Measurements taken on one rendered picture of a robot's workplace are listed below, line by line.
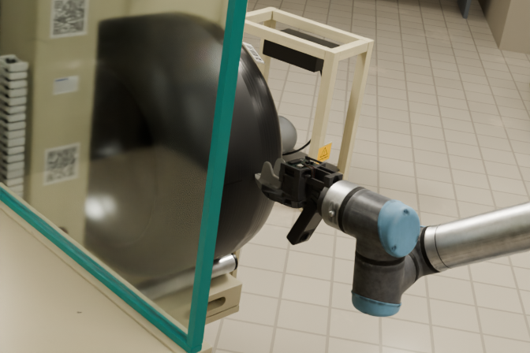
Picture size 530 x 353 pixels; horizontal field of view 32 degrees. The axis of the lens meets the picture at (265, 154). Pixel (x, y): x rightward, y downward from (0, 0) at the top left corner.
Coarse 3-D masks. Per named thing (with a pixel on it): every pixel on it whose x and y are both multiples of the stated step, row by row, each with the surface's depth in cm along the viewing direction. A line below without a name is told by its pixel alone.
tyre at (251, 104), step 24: (240, 72) 188; (240, 96) 186; (264, 96) 190; (240, 120) 184; (264, 120) 189; (240, 144) 184; (264, 144) 188; (240, 168) 185; (240, 192) 186; (240, 216) 190; (264, 216) 197; (216, 240) 190; (240, 240) 198
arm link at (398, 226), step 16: (352, 192) 168; (368, 192) 167; (352, 208) 166; (368, 208) 164; (384, 208) 162; (400, 208) 162; (352, 224) 165; (368, 224) 163; (384, 224) 161; (400, 224) 161; (416, 224) 164; (368, 240) 163; (384, 240) 161; (400, 240) 162; (416, 240) 165; (368, 256) 164; (384, 256) 164; (400, 256) 163
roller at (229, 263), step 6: (222, 258) 212; (228, 258) 213; (234, 258) 214; (216, 264) 210; (222, 264) 211; (228, 264) 212; (234, 264) 214; (216, 270) 210; (222, 270) 212; (228, 270) 213; (216, 276) 211
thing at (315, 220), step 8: (312, 200) 175; (304, 208) 177; (312, 208) 175; (304, 216) 177; (312, 216) 176; (320, 216) 178; (296, 224) 179; (304, 224) 177; (312, 224) 179; (296, 232) 179; (304, 232) 180; (312, 232) 182; (296, 240) 180; (304, 240) 181
